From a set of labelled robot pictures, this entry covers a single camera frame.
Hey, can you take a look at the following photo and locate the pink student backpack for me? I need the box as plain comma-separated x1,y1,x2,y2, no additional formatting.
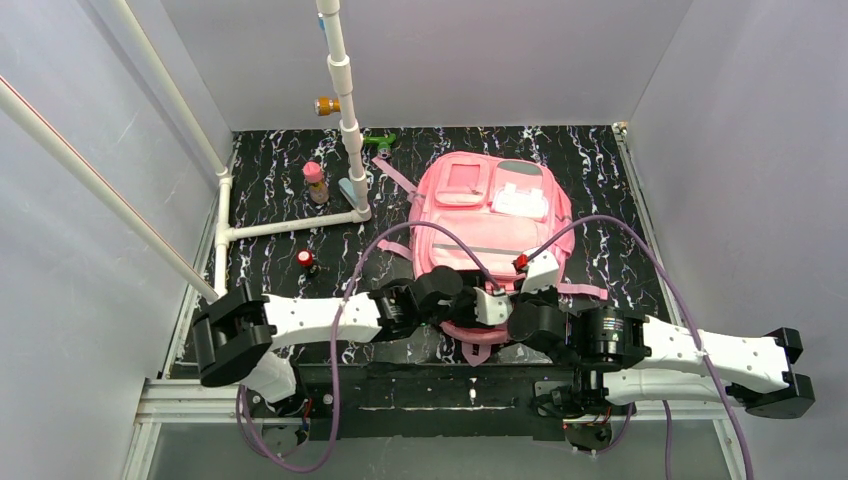
374,152,572,366

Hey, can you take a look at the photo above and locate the red cap small bottle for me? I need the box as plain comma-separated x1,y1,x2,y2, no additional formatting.
295,249,320,277

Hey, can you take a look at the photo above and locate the light blue eraser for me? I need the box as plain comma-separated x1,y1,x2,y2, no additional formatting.
338,178,358,209

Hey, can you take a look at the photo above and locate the pink cap bottle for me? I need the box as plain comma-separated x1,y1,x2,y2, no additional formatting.
302,161,329,204

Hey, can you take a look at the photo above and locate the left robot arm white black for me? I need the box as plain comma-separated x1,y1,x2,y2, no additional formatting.
191,267,503,403

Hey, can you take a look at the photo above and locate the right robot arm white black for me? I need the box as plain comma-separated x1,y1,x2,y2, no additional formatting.
506,295,815,419

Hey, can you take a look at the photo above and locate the green white marker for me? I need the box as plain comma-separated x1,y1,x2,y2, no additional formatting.
362,133,397,160

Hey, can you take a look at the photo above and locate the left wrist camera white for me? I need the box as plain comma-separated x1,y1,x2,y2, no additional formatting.
474,287,512,327

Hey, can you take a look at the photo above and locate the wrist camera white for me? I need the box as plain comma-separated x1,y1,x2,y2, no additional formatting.
474,287,512,327
513,249,562,294

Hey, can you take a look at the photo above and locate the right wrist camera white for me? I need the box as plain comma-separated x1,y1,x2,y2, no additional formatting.
513,249,562,294

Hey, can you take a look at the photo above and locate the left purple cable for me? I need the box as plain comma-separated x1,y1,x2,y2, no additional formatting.
235,220,505,474

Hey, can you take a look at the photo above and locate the purple cable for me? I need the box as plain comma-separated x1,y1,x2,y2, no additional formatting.
235,220,505,474
523,213,757,480

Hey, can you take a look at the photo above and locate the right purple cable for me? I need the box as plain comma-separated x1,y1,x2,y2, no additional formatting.
523,213,757,480

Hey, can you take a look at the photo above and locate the orange bottle at wall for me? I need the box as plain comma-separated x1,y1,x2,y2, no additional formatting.
314,97,341,116

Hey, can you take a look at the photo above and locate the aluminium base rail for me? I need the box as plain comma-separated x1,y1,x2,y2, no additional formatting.
123,367,745,479

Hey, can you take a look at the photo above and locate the white pvc pipe frame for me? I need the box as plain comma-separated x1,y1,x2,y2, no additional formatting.
1,0,372,302

